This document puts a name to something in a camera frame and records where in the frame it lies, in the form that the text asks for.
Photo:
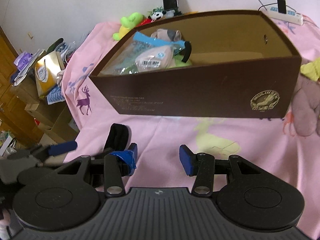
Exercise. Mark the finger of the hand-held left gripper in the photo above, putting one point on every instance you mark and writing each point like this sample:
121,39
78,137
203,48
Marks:
62,148

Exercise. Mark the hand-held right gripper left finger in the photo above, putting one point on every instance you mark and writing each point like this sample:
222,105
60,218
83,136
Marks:
133,153

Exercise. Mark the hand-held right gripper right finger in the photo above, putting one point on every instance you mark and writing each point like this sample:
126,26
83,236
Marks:
186,160

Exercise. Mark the brown cardboard box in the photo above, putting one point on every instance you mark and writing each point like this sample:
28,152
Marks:
200,90

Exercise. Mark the beige plush with barcode label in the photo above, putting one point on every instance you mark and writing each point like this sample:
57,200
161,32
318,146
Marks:
152,60

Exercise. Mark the clear plastic bag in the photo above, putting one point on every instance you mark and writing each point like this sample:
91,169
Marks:
125,55

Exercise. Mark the mauve and grey plush toy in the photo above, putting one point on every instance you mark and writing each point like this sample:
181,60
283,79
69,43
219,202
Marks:
166,35

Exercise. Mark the yellow soft cloth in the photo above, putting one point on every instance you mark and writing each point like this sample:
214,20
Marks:
311,70

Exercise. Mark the stacked cardboard boxes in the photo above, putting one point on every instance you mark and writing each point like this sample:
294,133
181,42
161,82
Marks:
45,120

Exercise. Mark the pink deer print bed sheet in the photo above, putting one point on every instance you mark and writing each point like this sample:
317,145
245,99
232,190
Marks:
162,135

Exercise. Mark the blue patterned packet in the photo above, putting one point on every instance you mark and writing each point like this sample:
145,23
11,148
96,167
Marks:
55,95

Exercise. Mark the wooden door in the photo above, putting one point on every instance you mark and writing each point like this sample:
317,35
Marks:
10,100

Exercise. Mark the yellow gift bag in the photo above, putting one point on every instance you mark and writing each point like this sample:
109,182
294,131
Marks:
47,75

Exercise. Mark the purple tissue pack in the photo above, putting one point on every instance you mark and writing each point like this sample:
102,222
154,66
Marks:
23,61

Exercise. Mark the green frog plush toy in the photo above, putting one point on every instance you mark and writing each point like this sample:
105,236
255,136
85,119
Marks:
127,23

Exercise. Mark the mauve bear plush toy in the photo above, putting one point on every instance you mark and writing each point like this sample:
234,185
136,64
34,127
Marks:
306,107

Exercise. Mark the red plush toy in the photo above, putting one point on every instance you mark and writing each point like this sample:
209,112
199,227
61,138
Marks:
148,20

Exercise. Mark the panda plush toy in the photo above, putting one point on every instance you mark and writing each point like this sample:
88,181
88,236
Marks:
157,15

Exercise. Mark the white power strip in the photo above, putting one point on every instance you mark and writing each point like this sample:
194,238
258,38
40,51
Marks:
287,15

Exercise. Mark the black charger plug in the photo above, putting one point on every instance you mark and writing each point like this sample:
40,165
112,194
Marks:
281,3

